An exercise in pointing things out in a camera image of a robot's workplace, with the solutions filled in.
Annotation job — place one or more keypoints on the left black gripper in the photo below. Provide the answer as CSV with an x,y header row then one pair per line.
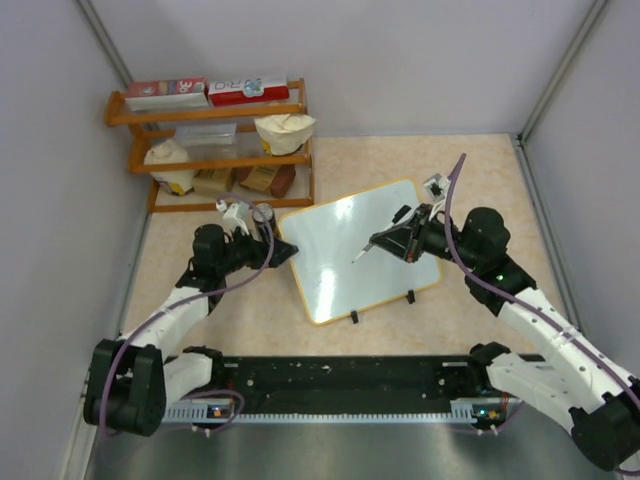
x,y
280,252

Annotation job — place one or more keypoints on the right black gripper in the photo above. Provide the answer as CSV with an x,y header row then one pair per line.
x,y
406,241

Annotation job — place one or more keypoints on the yellow framed whiteboard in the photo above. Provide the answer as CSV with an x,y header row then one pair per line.
x,y
334,277

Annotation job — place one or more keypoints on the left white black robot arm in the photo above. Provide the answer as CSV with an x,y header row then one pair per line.
x,y
135,378

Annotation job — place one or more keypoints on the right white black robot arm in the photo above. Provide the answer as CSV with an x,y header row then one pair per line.
x,y
592,398

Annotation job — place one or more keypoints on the black drink can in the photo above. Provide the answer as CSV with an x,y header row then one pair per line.
x,y
264,220

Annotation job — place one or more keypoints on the reddish brown packet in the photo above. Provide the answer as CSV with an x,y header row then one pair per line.
x,y
274,180

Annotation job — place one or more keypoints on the tan brown box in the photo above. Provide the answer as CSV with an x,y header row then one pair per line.
x,y
213,182

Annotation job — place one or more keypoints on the cream paper bag right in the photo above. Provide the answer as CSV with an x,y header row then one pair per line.
x,y
284,134

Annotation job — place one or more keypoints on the clear plastic container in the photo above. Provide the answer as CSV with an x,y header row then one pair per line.
x,y
208,141

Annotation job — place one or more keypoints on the red white box right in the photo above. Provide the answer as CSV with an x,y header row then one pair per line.
x,y
248,90

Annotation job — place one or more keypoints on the red white box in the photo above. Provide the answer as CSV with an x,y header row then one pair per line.
x,y
165,95
248,90

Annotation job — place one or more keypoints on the red white box left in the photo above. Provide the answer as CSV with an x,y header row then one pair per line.
x,y
165,95

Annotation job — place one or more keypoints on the wooden three tier shelf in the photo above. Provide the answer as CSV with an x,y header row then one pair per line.
x,y
150,129

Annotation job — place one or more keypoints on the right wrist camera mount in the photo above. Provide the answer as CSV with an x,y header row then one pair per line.
x,y
437,187

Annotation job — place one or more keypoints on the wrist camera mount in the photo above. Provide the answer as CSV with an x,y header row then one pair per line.
x,y
437,187
234,215

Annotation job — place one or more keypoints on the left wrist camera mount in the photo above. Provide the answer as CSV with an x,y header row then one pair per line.
x,y
234,215

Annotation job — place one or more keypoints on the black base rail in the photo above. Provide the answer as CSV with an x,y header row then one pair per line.
x,y
320,385

